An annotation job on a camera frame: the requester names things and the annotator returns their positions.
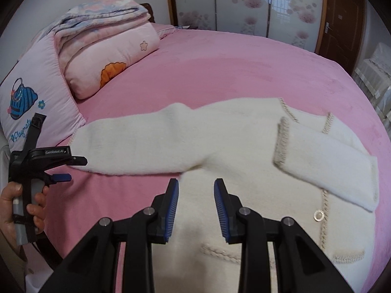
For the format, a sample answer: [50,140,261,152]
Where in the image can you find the white knitted sweater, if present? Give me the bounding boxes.
[71,97,380,293]

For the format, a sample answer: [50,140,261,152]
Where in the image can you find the dark wooden headboard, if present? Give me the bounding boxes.
[140,2,157,24]

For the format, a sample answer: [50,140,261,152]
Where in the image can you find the floral sliding door wardrobe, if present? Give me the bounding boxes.
[165,0,328,53]

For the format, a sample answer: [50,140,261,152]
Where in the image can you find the pink frilled pillow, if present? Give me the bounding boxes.
[154,23,184,40]

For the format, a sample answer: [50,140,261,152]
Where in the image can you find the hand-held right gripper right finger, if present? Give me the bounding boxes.
[213,178,355,293]

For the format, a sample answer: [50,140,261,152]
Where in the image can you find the person's left hand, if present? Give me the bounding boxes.
[0,181,50,246]

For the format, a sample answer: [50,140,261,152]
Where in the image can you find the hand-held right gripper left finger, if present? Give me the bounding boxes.
[37,178,181,293]

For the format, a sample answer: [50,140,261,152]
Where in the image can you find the cream cloth covered furniture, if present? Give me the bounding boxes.
[351,41,391,127]

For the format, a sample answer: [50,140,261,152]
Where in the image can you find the light pink printed pillow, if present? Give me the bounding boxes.
[0,32,88,147]

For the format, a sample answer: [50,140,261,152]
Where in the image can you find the pink folded quilt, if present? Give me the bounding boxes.
[54,21,161,100]

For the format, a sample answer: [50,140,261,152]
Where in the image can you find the pastel floral folded blanket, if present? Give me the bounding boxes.
[40,0,152,49]

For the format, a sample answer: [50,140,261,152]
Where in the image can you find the pink bed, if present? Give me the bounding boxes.
[40,23,391,293]

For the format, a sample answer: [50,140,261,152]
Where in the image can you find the brown wooden door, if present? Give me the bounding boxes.
[315,0,368,68]

